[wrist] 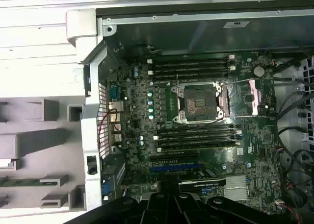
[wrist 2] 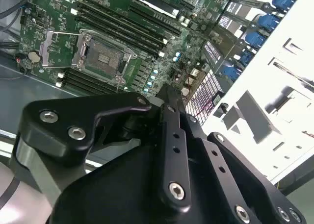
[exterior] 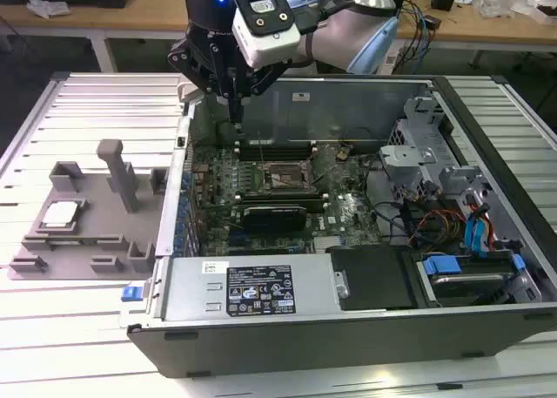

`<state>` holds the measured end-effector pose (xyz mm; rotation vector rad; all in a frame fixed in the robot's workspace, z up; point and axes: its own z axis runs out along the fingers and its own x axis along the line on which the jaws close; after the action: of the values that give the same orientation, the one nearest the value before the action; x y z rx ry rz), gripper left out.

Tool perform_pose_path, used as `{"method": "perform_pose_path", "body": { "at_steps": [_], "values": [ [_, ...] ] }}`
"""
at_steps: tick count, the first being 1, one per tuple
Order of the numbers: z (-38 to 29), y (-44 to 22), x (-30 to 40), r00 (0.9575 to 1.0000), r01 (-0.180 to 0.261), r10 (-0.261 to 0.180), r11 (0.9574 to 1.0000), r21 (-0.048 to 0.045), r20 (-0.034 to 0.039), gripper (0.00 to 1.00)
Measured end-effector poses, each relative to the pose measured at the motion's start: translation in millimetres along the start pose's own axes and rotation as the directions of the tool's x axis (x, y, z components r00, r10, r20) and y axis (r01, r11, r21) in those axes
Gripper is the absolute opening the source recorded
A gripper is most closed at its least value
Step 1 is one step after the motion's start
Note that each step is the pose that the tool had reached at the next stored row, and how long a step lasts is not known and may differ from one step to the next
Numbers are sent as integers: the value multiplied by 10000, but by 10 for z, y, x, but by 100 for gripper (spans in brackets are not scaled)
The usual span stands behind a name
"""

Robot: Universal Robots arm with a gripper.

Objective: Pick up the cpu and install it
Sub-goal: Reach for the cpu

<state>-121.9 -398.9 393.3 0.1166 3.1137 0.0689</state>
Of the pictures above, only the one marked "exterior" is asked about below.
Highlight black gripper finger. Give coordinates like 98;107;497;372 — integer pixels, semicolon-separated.
236;60;293;125
168;39;237;124

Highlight silver CPU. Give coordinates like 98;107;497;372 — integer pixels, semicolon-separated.
43;202;82;227

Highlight CPU socket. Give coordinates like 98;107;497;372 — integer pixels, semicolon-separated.
259;159;317;193

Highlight wooden desk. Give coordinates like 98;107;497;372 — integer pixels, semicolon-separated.
0;0;557;75

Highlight black graphics card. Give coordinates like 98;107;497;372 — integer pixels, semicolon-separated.
241;202;308;234

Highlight green motherboard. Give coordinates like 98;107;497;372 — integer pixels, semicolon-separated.
191;140;386;256

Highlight crumpled white plastic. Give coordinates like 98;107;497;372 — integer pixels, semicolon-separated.
25;0;71;21

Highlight metal drive cage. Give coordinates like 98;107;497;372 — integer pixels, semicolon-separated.
377;95;456;199

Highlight small silver ribbed heatsink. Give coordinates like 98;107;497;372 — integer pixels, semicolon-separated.
313;235;345;253

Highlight grey plastic parts rack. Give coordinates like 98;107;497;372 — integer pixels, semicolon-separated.
7;138;171;281

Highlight green RAM stick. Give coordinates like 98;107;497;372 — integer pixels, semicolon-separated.
23;235;124;247

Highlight grey power supply unit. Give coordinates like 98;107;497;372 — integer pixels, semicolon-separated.
160;254;341;323

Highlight black plastic drive cover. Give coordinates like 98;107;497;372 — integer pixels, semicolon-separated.
325;244;421;312

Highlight clear plastic bags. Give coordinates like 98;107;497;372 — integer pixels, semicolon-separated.
476;0;530;18

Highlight open black PC case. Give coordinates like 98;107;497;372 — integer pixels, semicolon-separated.
119;73;557;380

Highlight hard disk with blue carrier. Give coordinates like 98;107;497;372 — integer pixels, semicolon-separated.
416;252;532;308

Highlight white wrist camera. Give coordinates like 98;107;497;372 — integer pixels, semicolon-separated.
232;0;302;68

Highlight black camera cable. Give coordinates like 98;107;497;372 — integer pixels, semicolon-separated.
298;0;398;30

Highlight coloured power wire bundle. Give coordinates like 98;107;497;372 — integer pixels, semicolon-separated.
402;195;469;246

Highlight blue flat data wire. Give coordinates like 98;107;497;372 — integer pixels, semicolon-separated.
463;201;491;253

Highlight orange thin wire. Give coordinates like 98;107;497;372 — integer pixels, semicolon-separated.
468;200;497;252

